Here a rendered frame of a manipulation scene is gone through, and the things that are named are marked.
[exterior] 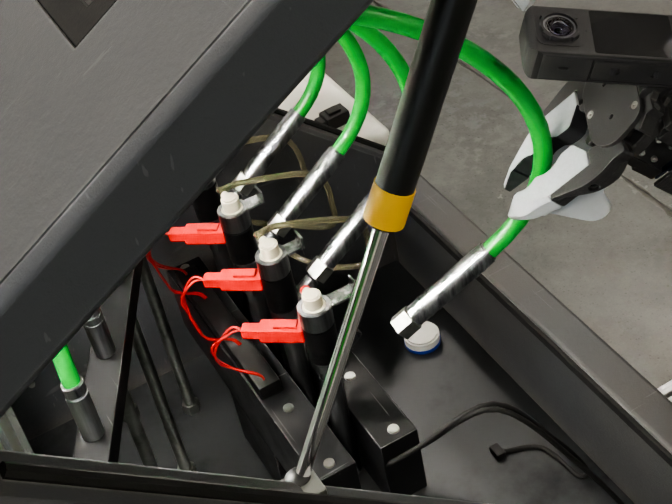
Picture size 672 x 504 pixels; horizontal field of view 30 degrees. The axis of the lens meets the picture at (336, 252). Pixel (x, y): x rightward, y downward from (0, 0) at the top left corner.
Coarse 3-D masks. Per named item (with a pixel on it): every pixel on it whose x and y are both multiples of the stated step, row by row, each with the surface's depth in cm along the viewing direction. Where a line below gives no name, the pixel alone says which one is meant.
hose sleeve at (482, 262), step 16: (464, 256) 95; (480, 256) 94; (448, 272) 95; (464, 272) 95; (480, 272) 95; (432, 288) 96; (448, 288) 95; (416, 304) 96; (432, 304) 96; (416, 320) 96
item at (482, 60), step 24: (360, 24) 80; (384, 24) 80; (408, 24) 80; (480, 48) 83; (504, 72) 84; (528, 96) 86; (528, 120) 87; (504, 240) 94; (72, 360) 92; (72, 384) 93
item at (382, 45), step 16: (368, 32) 99; (384, 48) 101; (400, 64) 102; (400, 80) 104; (352, 224) 110; (336, 240) 110; (352, 240) 110; (320, 256) 110; (336, 256) 110; (320, 272) 110; (96, 320) 101; (96, 336) 102; (96, 352) 103; (112, 352) 104
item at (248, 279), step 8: (208, 272) 111; (216, 272) 111; (224, 272) 110; (232, 272) 110; (240, 272) 109; (248, 272) 109; (256, 272) 109; (208, 280) 110; (216, 280) 110; (224, 280) 109; (232, 280) 109; (240, 280) 109; (248, 280) 109; (256, 280) 109; (224, 288) 110; (232, 288) 110; (240, 288) 110; (248, 288) 109; (256, 288) 109
